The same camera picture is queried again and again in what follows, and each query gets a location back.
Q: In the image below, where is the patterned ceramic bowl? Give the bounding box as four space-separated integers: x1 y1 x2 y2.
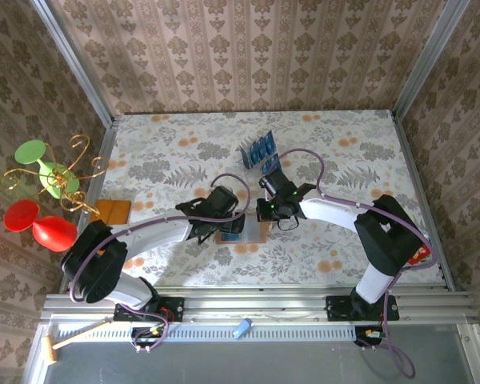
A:
419 230 434 265

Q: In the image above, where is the aluminium table side rail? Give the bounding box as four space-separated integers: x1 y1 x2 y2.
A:
390 110 458 292
58 115 118 295

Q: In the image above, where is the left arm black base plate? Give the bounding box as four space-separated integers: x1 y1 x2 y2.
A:
114 296 185 323

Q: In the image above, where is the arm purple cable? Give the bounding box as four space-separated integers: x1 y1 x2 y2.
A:
70 173 252 354
275 147 439 380

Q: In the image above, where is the slotted grey cable duct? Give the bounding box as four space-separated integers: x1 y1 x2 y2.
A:
55 322 359 342

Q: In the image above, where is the orange wooden board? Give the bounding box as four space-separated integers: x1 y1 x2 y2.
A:
92 198 132 226

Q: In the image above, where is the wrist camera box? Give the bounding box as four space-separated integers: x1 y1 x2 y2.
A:
206 186 238 213
258 168 284 198

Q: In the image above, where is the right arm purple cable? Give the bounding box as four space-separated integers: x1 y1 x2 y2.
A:
275 147 439 380

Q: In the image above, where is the light blue plastic tube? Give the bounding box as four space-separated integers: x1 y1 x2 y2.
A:
231 318 255 341

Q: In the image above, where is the pink leather card holder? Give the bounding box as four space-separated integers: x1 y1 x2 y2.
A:
214 214 268 245

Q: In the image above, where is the green plastic goblet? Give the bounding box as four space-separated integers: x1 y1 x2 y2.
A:
14 139 80 200

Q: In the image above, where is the clear acrylic card stand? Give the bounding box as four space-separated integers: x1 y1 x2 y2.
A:
234 128 285 189

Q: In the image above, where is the gold wire hook stand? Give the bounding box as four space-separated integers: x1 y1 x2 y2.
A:
0 134 111 219

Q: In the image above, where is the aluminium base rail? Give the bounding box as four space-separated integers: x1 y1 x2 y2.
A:
39 284 480 326

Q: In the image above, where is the red plastic goblet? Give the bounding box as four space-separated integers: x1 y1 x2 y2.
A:
3 199 78 253

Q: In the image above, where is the wooden mallet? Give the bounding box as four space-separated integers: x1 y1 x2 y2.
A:
42 318 113 364

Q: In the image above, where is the red snack packet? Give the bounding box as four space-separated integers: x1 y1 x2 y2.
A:
407 246 432 266

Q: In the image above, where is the aluminium frame post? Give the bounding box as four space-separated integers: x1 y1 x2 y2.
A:
390 0 472 118
28 0 117 128

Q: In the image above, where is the black power connector block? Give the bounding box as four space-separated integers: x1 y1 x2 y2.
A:
354 326 385 348
130 326 164 348

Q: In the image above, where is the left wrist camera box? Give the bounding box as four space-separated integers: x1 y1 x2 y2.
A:
206 186 238 213

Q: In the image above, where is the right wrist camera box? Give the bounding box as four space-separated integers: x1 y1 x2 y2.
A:
258 168 284 198

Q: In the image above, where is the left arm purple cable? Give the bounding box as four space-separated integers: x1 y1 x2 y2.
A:
70 173 252 354

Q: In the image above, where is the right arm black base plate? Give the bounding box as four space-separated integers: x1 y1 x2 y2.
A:
326 294 400 322

